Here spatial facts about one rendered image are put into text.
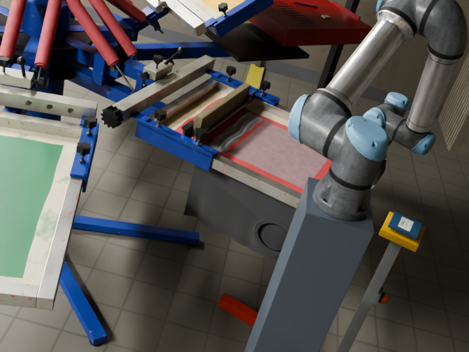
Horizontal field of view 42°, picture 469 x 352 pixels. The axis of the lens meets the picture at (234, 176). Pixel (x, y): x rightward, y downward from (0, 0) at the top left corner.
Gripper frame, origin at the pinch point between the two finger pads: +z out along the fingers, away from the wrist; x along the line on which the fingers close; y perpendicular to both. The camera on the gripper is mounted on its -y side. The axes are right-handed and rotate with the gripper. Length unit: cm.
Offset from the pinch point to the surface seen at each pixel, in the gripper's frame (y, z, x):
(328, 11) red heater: -137, -12, -64
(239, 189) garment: 22.3, 10.8, -36.7
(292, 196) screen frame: 29.3, -0.8, -16.6
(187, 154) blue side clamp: 30, 1, -55
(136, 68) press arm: 3, -6, -96
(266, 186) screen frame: 29.2, -0.1, -25.8
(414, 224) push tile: 9.8, 1.1, 21.8
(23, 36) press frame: 13, -3, -142
